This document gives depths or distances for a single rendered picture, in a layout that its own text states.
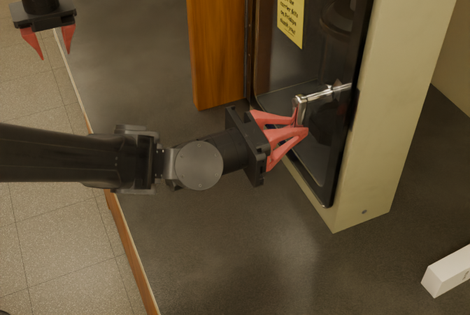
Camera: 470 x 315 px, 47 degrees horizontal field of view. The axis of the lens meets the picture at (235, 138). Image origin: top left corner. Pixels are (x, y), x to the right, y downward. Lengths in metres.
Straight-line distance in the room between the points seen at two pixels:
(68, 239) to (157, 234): 1.25
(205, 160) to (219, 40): 0.44
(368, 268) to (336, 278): 0.06
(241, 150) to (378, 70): 0.20
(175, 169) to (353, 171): 0.30
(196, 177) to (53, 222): 1.61
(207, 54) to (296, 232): 0.37
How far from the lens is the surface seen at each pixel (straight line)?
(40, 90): 2.80
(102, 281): 2.00
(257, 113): 0.73
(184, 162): 0.61
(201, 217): 0.91
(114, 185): 0.63
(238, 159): 0.70
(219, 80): 1.07
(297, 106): 0.72
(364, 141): 0.76
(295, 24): 0.78
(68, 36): 1.00
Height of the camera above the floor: 1.66
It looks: 44 degrees down
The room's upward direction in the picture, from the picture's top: straight up
